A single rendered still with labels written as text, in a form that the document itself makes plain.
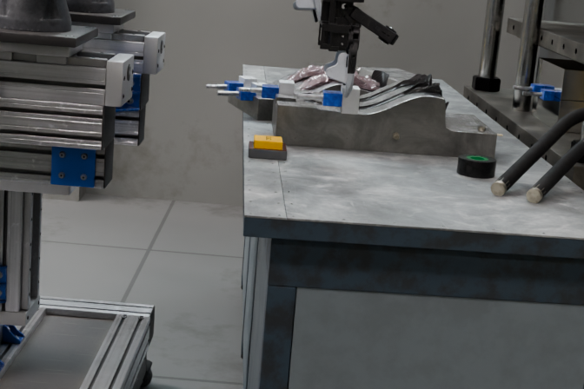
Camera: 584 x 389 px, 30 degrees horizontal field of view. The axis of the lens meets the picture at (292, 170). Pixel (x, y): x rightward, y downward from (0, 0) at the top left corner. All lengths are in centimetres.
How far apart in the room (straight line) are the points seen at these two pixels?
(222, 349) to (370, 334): 149
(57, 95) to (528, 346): 102
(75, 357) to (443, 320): 112
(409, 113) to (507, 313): 66
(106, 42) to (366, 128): 67
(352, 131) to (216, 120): 257
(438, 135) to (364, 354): 70
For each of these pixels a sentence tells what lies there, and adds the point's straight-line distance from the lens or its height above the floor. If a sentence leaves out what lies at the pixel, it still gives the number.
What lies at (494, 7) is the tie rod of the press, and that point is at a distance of 378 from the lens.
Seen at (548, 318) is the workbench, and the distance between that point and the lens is 199.
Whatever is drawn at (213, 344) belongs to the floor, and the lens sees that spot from 343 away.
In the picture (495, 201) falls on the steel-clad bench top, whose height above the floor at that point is 80.
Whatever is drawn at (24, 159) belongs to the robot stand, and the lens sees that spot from 229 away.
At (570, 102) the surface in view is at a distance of 311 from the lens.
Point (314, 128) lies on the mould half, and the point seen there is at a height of 84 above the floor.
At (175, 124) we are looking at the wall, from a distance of 500.
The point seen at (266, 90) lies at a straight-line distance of 259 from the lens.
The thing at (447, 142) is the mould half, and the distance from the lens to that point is 249.
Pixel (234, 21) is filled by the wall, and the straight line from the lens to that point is 492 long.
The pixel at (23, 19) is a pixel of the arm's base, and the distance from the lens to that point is 219.
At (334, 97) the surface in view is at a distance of 231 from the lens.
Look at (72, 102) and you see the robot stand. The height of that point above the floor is 91.
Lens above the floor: 128
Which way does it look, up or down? 13 degrees down
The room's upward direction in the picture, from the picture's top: 5 degrees clockwise
